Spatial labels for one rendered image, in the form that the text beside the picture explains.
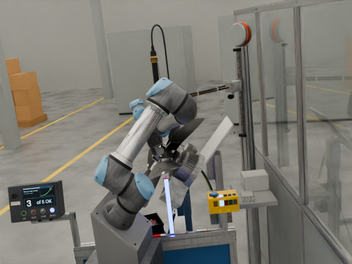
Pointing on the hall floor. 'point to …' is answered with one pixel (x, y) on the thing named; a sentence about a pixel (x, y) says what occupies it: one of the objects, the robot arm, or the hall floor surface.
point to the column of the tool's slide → (250, 154)
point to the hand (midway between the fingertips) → (157, 158)
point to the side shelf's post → (255, 235)
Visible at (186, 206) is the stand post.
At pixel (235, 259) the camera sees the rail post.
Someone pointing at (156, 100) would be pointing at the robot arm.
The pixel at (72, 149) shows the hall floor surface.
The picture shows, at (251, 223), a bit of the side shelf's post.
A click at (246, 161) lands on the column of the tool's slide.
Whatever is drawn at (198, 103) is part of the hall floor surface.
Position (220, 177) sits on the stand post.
